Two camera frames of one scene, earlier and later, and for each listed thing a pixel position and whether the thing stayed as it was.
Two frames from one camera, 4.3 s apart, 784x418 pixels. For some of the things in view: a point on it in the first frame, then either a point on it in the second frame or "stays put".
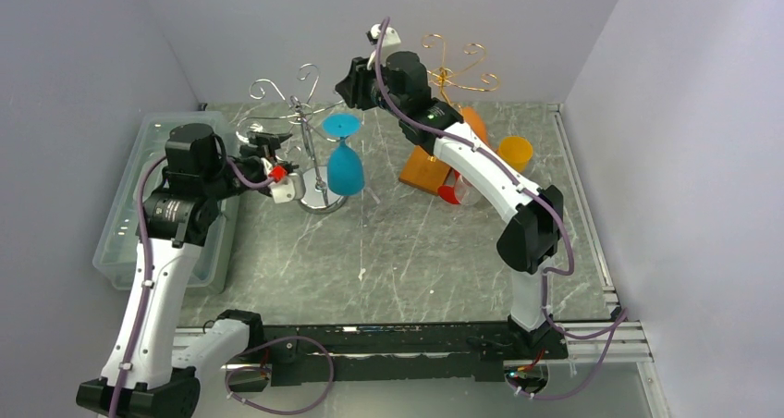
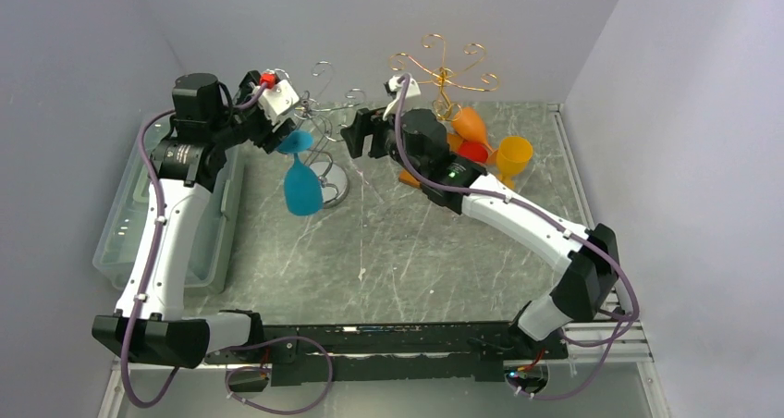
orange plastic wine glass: [476, 124] stays put
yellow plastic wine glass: [516, 151] stays put
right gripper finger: [356, 89] -> [368, 122]
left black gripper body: [251, 167] -> [248, 119]
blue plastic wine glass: [345, 170] -> [302, 190]
